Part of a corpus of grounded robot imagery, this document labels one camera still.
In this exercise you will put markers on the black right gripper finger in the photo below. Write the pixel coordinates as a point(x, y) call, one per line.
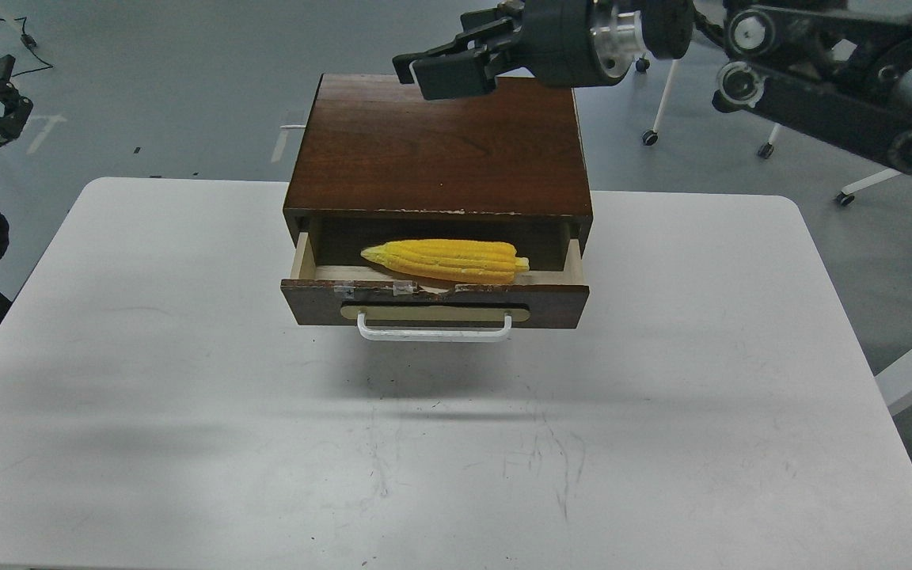
point(467, 73)
point(477, 28)

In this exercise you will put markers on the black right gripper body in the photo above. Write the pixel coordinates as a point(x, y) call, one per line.
point(568, 44)

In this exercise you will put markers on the yellow toy corn cob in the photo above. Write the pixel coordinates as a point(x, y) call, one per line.
point(453, 260)

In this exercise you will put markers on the wooden drawer with white handle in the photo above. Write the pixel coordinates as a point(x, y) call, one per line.
point(397, 307)

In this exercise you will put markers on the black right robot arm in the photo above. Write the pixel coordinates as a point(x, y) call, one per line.
point(840, 76)

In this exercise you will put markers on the dark wooden cabinet box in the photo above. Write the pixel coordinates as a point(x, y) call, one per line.
point(375, 148)

